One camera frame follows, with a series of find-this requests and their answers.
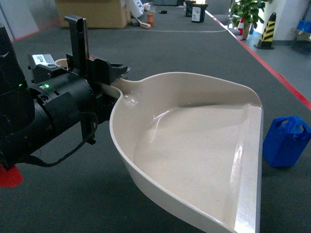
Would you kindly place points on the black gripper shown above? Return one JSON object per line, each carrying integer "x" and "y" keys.
{"x": 97, "y": 72}

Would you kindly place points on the beige plastic dustpan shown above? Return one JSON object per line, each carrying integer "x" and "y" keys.
{"x": 193, "y": 145}

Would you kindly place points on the blue plastic hexagonal part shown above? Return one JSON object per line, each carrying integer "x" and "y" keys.
{"x": 286, "y": 139}

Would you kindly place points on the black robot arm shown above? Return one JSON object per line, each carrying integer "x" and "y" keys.
{"x": 60, "y": 97}

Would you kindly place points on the wooden hand brush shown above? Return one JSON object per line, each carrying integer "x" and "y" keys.
{"x": 142, "y": 24}

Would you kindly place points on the large cardboard box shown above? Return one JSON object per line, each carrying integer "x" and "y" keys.
{"x": 106, "y": 14}

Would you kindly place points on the orange can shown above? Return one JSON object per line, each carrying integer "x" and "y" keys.
{"x": 150, "y": 19}

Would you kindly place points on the red white traffic cone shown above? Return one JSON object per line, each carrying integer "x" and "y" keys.
{"x": 241, "y": 27}

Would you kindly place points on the green potted plant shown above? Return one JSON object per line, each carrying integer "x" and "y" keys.
{"x": 249, "y": 11}

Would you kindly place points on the yellow black traffic cone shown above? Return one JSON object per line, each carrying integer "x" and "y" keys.
{"x": 266, "y": 39}

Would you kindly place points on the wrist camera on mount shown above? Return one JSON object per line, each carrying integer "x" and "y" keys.
{"x": 43, "y": 66}

